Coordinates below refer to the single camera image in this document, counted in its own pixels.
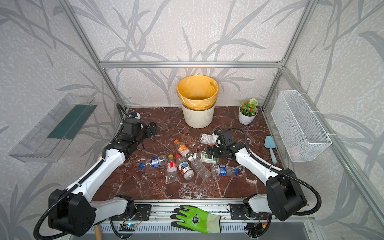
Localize yellow plastic bin liner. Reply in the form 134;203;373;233
177;75;219;111

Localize white ribbed waste bin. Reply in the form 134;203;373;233
182;104;216;129

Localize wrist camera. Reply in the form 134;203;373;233
213;130;222;142
128;112;141;120

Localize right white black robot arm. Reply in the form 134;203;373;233
207;130;322;222

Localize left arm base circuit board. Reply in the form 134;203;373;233
119;222;140;232

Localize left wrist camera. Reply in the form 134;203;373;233
128;112;141;120

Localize green and black work glove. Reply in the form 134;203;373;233
171;205;221;234

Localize white pot with plant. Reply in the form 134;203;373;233
239;98;259;125

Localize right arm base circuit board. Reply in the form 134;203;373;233
244;223;269;236

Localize clear bottle white cap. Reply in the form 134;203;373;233
188;156;211;181

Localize bottle blue label blue cap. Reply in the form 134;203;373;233
140;155;167;170

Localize blue label bottle right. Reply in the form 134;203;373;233
211;165;239;177

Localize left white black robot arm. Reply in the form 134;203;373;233
33;105;158;240

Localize light blue plastic trowel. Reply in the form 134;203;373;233
265;136;278;164

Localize clear acrylic wall shelf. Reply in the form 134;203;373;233
9;94;97;163

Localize red cap white label bottle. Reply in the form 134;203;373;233
175;154;194;180

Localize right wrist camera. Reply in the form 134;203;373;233
213;130;222;142

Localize white wire mesh basket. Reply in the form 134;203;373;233
271;90;332;163

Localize green tea label bottle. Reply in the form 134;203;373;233
194;151;218;164

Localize orange label bottle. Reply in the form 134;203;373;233
174;140;193;159

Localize yellow cap red label bottle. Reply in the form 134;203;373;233
166;155;179;185

